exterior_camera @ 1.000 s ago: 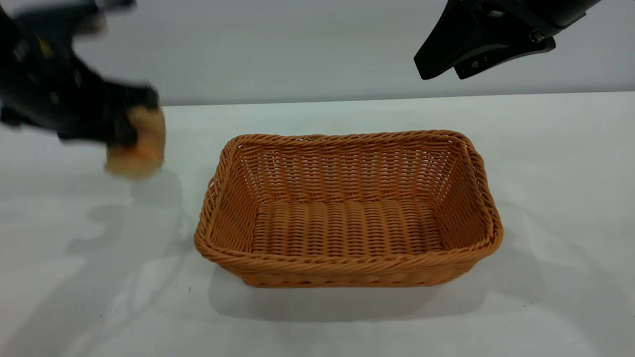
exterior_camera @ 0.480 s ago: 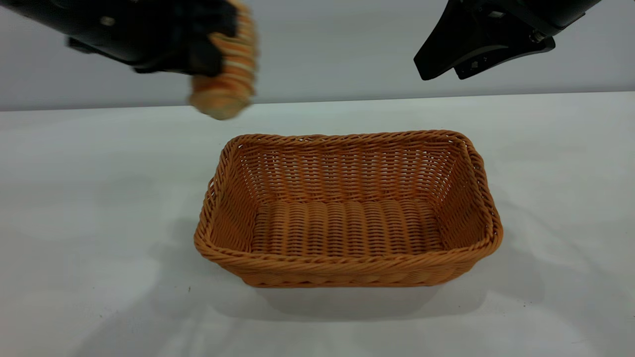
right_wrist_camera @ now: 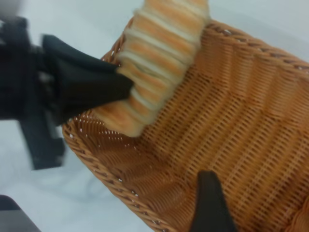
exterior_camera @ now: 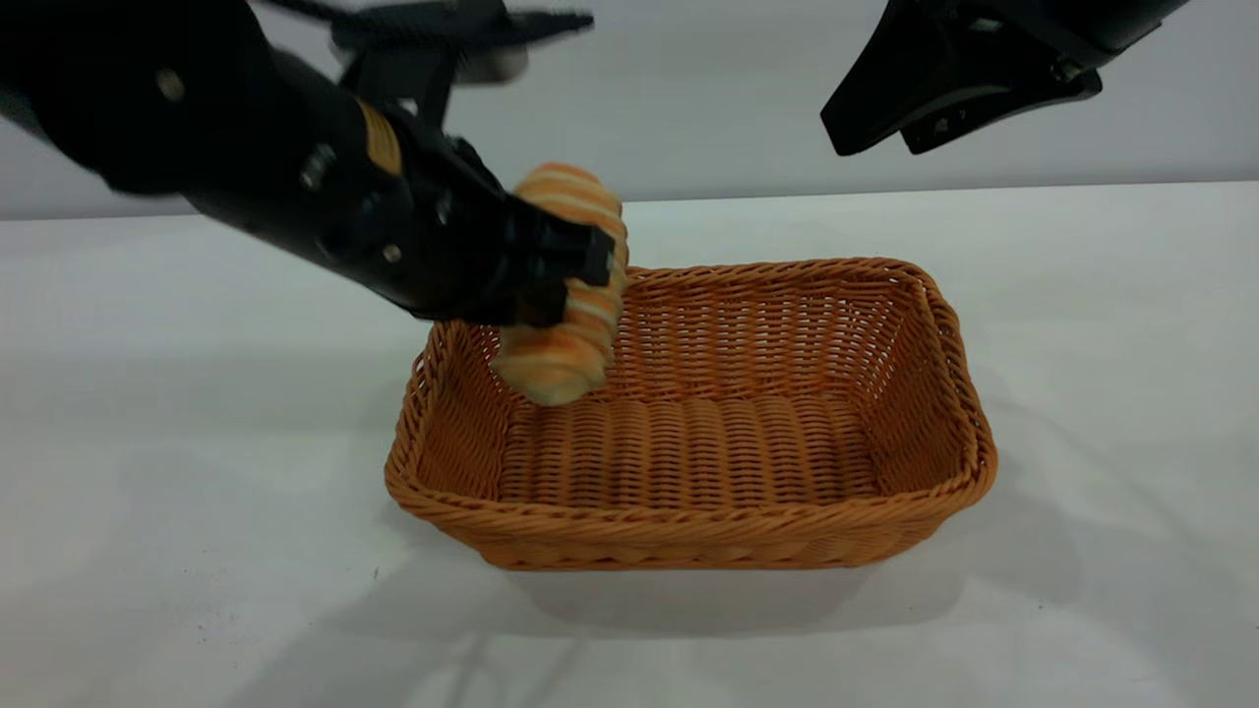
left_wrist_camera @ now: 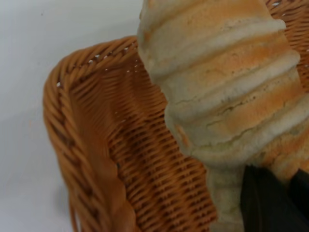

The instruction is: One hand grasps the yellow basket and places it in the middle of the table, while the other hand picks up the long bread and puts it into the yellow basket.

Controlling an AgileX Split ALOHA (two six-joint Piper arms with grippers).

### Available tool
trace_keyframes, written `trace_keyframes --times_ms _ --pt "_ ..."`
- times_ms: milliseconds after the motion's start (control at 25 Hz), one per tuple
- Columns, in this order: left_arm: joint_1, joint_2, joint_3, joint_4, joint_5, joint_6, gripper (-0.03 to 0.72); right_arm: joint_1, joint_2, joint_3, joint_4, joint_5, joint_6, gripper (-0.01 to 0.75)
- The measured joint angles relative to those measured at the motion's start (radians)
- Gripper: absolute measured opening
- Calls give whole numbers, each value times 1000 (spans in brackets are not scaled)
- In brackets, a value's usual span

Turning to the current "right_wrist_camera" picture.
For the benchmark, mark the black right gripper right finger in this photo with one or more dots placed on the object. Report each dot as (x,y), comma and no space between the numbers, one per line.
(210,207)

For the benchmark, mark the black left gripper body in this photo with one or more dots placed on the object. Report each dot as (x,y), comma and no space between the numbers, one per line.
(21,84)

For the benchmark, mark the striped orange bread loaf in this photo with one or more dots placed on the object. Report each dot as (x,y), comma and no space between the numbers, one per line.
(157,53)

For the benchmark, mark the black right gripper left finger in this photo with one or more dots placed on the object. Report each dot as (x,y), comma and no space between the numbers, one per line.
(12,215)

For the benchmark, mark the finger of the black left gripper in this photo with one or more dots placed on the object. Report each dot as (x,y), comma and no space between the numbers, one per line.
(84,84)

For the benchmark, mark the orange woven wicker basket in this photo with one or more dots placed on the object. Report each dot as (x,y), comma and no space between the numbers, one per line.
(229,125)

